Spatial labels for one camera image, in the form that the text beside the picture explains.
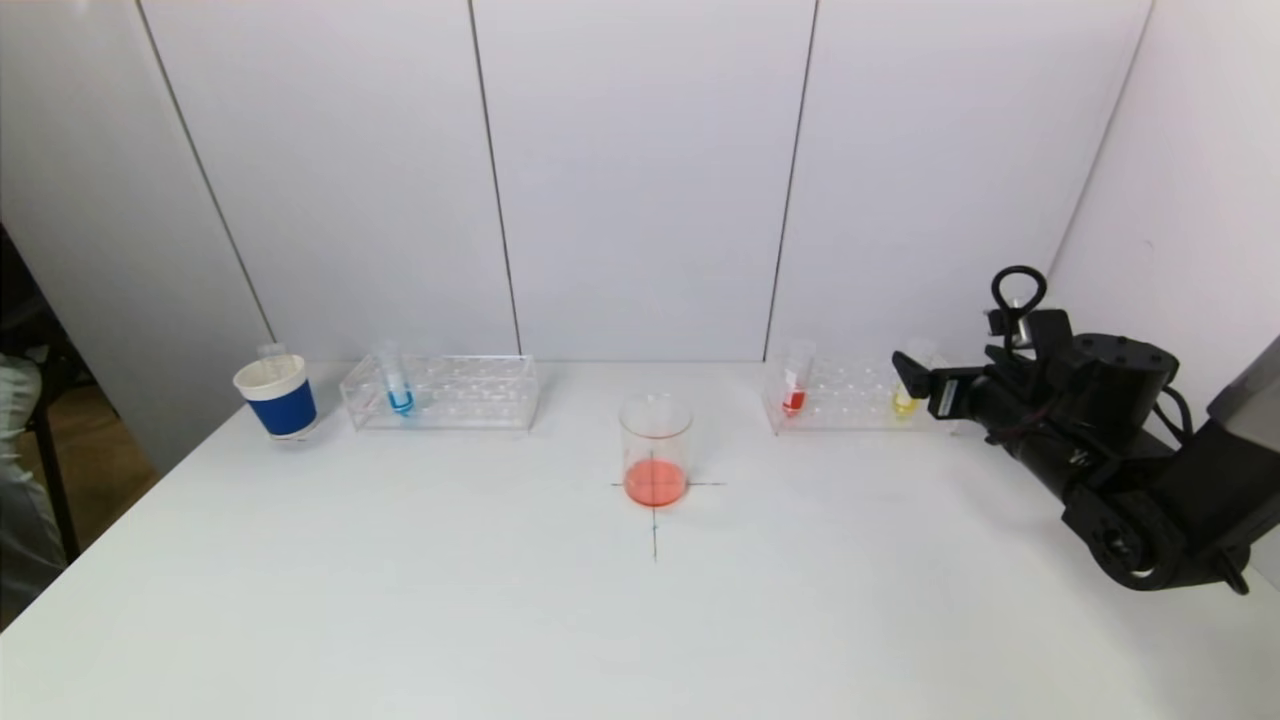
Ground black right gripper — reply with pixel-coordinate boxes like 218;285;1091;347
891;350;1031;434

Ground yellow pigment test tube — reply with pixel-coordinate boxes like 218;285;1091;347
890;338;938;420

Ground clear acrylic test tube rack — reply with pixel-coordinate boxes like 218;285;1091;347
341;354;542;433
760;352;959;437

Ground red pigment test tube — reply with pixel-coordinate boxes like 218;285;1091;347
781;342;817;419

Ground clear glass beaker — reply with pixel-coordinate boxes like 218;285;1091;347
618;393;694;509

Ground blue pigment test tube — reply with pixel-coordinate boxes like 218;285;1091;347
376;340;418;420

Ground white paper cup blue sleeve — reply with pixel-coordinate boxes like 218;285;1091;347
233;353;319;442

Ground person in grey clothes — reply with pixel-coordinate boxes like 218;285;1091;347
0;355;67;606

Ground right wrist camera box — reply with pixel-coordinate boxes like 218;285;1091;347
985;308;1073;363

